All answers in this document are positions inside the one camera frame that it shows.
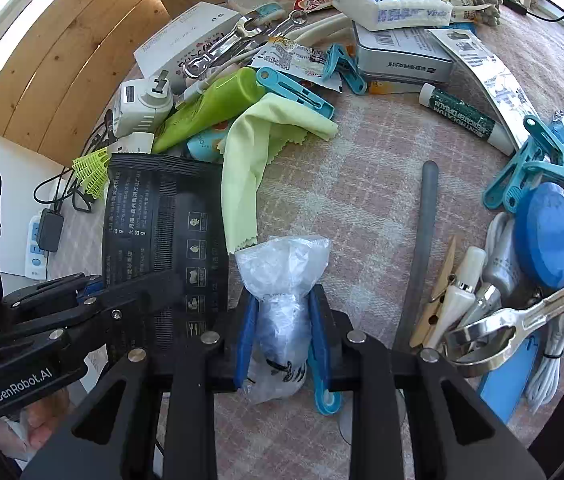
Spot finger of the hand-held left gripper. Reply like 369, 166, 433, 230
0, 271, 186, 358
1, 273, 107, 325

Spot yellow-green cleaning cloth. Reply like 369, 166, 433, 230
221, 96, 339, 255

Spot white power strip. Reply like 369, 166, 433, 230
24, 210, 56, 281

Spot wooden clothespin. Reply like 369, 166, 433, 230
409, 236, 458, 350

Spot pearl white tube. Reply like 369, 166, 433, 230
422, 246, 488, 351

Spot red and white sachet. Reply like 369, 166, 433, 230
294, 0, 336, 13

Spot teal clothespin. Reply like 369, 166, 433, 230
323, 43, 369, 96

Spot black cable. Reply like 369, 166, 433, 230
33, 110, 118, 216

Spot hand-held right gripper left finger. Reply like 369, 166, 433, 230
22, 291, 260, 480

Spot small steel clip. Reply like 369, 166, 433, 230
267, 9, 309, 38

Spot light blue tube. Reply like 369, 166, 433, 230
186, 127, 228, 164

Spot blue flat tag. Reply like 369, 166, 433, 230
477, 330, 543, 423

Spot white power adapter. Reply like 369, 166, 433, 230
111, 71, 175, 138

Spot white bottle blue cap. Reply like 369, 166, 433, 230
226, 0, 286, 23

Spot large steel clip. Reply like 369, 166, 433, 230
443, 268, 564, 367

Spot grey rod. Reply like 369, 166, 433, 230
392, 160, 440, 353

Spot orange packet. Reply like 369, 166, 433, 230
368, 80, 420, 96

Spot silver tube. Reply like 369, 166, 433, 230
462, 212, 528, 328

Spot wooden board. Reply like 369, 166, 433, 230
0, 0, 171, 167

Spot white cardboard box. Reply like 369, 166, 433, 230
133, 2, 241, 95

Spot blue round lid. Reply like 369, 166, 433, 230
514, 182, 564, 290

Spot green and white tube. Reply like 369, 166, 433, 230
419, 83, 515, 151

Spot long white printed packet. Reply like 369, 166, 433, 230
427, 28, 545, 157

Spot black printed pouch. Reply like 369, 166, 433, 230
101, 154, 230, 321

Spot large teal clamp clip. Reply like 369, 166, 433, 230
482, 115, 564, 214

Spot plaid cloth desktop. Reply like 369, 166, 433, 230
52, 0, 564, 480

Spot yellow-green mesh shuttlecock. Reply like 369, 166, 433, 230
71, 151, 111, 202

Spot white tissue pack coloured dots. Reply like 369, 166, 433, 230
332, 0, 454, 31

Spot blue flat clip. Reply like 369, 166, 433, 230
256, 67, 336, 120

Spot grey tin box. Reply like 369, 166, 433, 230
351, 21, 455, 84

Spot clear plastic bag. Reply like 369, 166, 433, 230
234, 234, 332, 406

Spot white plastic hanger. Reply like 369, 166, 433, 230
292, 10, 355, 47

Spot black power adapter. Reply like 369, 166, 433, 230
37, 210, 65, 254

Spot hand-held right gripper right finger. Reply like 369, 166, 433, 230
308, 285, 548, 480

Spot bundle of cotton swabs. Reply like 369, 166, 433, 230
454, 0, 505, 27

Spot white coiled cable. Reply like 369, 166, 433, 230
526, 310, 564, 413

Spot white printed sachet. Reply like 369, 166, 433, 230
251, 40, 343, 92

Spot person's left hand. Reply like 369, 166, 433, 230
21, 390, 71, 453

